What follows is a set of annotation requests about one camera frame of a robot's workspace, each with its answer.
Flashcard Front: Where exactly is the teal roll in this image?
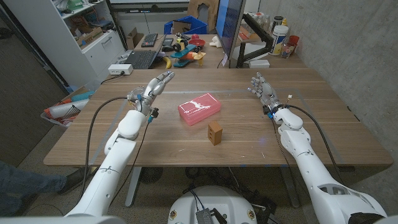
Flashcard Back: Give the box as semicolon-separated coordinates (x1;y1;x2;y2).
70;90;95;102

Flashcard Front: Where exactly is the white rolled cone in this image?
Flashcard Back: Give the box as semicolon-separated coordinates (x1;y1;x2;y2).
45;98;90;119

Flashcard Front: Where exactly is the red bowl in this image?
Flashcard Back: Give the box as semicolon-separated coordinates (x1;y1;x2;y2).
188;38;206;49

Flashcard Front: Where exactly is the clear floor bin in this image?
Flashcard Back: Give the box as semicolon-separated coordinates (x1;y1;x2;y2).
40;86;96;128

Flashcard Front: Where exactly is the white power adapter box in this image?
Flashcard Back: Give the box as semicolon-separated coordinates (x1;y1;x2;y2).
108;63;134;76

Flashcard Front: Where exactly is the brown cardboard box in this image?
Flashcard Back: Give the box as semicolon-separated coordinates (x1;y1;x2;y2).
125;27;144;50

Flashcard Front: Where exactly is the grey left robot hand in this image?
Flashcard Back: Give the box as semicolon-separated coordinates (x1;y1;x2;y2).
134;70;175;121

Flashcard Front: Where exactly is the brown cardboard cutout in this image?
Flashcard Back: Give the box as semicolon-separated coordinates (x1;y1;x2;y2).
187;0;220;32

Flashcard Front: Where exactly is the dark bottle with black lid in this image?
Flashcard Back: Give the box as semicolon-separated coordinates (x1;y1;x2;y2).
271;16;284;32

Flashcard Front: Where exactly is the colourful toy airplane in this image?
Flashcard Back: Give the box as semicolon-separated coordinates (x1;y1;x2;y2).
170;32;206;68

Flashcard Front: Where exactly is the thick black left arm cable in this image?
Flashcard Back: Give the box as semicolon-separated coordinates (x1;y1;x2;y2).
79;96;130;200

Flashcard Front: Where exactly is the black laptop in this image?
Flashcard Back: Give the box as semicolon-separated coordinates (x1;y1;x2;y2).
123;37;165;70

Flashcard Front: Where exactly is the black round fan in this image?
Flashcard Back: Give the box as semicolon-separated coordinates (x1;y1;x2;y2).
139;167;164;184

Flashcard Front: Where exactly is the blue plastic bin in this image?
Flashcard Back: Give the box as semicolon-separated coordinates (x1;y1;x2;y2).
164;15;208;35

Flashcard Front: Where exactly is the black keyboard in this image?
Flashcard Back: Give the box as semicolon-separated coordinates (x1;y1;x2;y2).
141;33;159;48

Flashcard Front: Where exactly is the black computer monitor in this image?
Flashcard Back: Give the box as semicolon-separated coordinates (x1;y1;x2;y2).
215;0;246;62

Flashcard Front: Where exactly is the small clear glass container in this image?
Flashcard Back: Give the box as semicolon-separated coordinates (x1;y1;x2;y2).
281;42;295;59

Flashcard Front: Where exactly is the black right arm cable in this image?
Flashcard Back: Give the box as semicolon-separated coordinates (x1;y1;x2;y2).
281;104;346;186

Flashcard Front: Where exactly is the pink plastic pencil case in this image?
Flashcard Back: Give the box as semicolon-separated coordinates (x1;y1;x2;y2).
177;92;223;127

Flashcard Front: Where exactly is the person's leg in jeans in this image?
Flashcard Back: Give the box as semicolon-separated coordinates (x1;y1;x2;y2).
0;160;68;217

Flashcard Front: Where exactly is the white toy figure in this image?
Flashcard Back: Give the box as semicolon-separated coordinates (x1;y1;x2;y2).
208;35;222;49

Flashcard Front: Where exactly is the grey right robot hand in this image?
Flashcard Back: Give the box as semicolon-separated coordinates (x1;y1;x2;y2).
247;72;282;113

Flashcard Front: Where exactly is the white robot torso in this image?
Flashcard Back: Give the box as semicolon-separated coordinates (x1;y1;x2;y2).
167;185;258;224

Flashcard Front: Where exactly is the white shelf cabinet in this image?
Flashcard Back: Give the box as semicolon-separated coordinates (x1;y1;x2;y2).
2;0;127;88

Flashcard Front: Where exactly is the brown wooden block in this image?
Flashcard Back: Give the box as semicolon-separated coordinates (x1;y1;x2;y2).
207;120;223;146

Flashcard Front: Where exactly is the black shoe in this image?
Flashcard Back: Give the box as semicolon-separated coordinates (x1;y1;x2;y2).
57;167;85;195

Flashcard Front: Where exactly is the white plastic tub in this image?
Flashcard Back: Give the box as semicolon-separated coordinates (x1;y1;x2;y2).
269;24;289;57

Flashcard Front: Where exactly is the white flat box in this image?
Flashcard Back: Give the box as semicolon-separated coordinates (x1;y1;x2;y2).
248;59;271;69

